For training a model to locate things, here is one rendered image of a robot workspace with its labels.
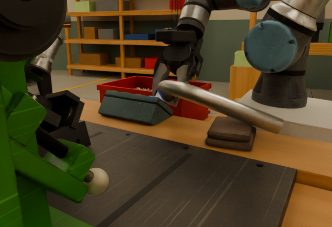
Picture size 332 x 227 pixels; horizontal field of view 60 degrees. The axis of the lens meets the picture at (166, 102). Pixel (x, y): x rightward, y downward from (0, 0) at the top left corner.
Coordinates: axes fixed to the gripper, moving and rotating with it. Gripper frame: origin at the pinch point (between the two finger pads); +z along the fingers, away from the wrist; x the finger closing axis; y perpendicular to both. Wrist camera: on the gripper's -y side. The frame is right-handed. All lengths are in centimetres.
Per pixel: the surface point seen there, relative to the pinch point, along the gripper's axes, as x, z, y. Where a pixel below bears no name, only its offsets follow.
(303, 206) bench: -32.4, 16.7, -12.0
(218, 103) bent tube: -16.6, 3.4, -8.6
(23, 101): -15.9, 17.1, -42.6
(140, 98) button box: 2.3, 3.5, -5.4
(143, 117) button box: -0.1, 7.6, -5.4
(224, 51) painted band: 168, -267, 436
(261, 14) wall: 103, -330, 404
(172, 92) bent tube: -7.9, 3.1, -10.5
